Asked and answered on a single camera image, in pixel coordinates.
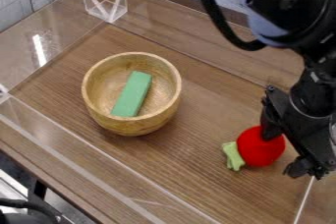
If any red plush strawberry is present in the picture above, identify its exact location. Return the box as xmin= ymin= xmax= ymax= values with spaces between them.
xmin=222 ymin=126 xmax=287 ymax=172

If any black cable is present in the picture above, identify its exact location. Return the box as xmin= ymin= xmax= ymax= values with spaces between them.
xmin=183 ymin=0 xmax=268 ymax=52

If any black table leg bracket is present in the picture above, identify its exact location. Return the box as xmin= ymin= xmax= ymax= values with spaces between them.
xmin=28 ymin=179 xmax=67 ymax=224

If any wooden bowl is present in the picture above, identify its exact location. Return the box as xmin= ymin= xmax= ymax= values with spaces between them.
xmin=82 ymin=52 xmax=183 ymax=137

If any clear acrylic corner bracket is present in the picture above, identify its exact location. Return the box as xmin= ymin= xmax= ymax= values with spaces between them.
xmin=83 ymin=0 xmax=127 ymax=24

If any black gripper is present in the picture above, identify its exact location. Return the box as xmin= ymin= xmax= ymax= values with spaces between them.
xmin=260 ymin=58 xmax=336 ymax=180

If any clear acrylic tray wall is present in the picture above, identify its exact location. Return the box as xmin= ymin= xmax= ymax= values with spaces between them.
xmin=0 ymin=86 xmax=219 ymax=224

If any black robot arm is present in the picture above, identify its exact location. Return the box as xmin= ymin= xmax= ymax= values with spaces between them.
xmin=214 ymin=0 xmax=336 ymax=179

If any green rectangular block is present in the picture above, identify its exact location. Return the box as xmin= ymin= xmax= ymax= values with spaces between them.
xmin=111 ymin=71 xmax=152 ymax=117

